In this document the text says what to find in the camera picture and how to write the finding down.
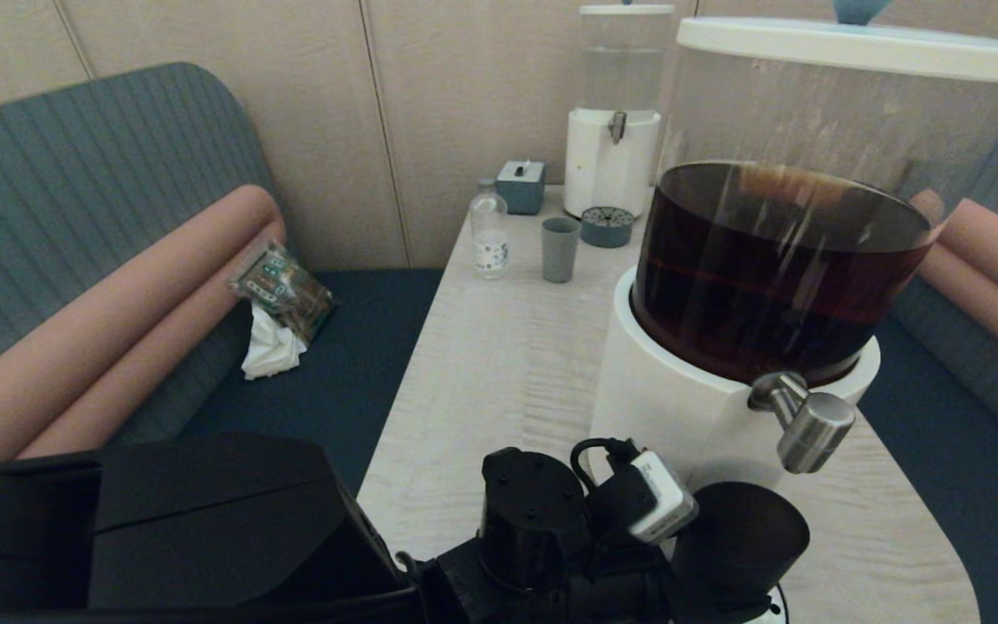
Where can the small white dispenser lid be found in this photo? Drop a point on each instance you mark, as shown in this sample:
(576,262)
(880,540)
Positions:
(625,9)

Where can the blue-grey tissue box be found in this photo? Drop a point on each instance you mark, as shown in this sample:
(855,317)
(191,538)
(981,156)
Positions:
(521,190)

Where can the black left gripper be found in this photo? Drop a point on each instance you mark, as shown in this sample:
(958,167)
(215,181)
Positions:
(629,589)

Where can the large metal dispenser tap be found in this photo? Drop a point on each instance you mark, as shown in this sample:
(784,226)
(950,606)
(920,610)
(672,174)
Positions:
(815,429)

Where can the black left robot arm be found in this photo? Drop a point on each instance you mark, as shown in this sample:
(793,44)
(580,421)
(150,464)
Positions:
(204,529)

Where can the large white lid blue knob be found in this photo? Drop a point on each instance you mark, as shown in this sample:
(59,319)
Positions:
(854,48)

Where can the small round drip tray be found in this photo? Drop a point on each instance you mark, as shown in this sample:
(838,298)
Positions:
(606,230)

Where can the small water dispenser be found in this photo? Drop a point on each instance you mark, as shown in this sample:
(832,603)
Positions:
(603,171)

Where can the small metal dispenser tap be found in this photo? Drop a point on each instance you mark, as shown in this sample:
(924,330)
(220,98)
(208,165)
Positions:
(617,126)

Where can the grey cup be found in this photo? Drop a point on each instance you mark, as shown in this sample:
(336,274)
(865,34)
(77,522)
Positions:
(560,254)

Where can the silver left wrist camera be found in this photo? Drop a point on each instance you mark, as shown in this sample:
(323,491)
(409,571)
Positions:
(659,498)

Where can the green snack packet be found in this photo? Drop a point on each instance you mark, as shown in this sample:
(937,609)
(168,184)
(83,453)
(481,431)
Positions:
(287,289)

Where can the black cup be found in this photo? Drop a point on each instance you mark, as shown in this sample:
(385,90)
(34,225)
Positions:
(742,537)

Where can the large tea dispenser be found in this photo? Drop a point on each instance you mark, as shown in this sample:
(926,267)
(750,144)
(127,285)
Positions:
(672,407)

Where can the white crumpled tissue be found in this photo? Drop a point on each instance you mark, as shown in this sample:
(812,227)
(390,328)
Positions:
(272,350)

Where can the clear plastic bottle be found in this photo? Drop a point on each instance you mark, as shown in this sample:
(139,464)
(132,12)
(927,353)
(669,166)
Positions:
(490,237)

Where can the blue-grey upholstered sofa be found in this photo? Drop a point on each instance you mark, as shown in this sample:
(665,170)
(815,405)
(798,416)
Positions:
(74,156)
(967,485)

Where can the large round perforated drip tray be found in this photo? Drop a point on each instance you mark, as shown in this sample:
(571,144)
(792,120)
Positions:
(776,607)

